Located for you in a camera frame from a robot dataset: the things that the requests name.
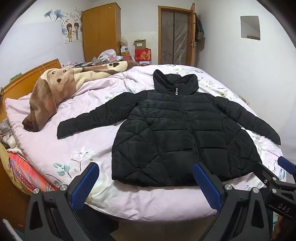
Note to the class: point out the cartoon couple wall sticker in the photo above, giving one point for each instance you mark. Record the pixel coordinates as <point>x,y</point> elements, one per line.
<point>72,31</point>

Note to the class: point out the wooden wardrobe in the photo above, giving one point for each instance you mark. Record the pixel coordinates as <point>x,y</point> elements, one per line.
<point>101,30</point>

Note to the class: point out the hanging bags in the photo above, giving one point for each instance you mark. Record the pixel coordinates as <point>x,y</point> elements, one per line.
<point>199,27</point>

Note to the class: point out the clear snack bag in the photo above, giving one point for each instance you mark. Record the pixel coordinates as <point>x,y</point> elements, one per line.
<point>124,42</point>

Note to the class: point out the red gift box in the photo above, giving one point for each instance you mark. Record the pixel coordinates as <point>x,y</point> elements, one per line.
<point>143,55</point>

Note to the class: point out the pink floral duvet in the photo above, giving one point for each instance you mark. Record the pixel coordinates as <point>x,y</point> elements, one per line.
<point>92,120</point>

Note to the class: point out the red plaid sheet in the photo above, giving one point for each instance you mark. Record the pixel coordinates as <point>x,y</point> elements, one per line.
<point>30,172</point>

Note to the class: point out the brown dog print blanket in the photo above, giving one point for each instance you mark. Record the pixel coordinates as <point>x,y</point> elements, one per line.
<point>46,92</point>

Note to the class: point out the white plastic bag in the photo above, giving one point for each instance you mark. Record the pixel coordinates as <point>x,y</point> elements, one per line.
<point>107,55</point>

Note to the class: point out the small white box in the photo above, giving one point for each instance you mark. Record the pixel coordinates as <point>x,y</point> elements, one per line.
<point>125,50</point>

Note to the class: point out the wooden bed headboard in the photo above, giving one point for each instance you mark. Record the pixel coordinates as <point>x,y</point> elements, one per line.
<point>23,78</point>

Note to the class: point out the grey white crumpled cloth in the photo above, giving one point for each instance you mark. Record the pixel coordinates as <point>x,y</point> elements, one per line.
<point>7,135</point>

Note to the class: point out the wooden door frame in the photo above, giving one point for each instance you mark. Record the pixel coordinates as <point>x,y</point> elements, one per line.
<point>159,34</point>

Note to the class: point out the blue flower wall sticker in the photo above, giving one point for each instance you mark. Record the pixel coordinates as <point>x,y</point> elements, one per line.
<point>54,14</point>

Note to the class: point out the brown cardboard box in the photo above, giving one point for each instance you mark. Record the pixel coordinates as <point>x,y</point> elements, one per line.
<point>139,44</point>

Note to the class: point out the black puffer jacket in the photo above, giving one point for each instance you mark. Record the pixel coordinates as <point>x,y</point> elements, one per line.
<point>173,129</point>

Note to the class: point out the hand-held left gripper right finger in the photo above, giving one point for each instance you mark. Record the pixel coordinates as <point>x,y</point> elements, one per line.
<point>207,185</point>

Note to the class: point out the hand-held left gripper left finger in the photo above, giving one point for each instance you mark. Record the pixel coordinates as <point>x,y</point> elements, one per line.
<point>84,185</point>

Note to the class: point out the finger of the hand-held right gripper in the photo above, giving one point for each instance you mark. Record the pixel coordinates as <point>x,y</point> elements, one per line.
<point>266,172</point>
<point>286,163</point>

